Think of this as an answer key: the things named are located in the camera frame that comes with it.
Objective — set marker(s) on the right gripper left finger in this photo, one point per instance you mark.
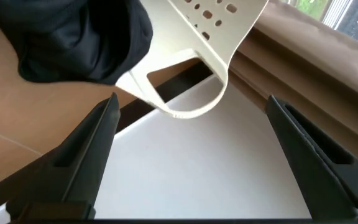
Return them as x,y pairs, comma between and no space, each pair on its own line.
70,180

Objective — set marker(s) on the white laundry basket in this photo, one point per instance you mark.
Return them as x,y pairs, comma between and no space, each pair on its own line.
172,40

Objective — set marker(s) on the beige curtain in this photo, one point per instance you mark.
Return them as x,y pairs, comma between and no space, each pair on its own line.
306,62

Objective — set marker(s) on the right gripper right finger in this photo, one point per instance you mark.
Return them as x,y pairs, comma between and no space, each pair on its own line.
328,189

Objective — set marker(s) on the window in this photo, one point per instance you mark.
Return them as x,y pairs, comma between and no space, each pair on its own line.
353,18

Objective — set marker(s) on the black garment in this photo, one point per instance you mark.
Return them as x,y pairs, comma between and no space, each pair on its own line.
73,37

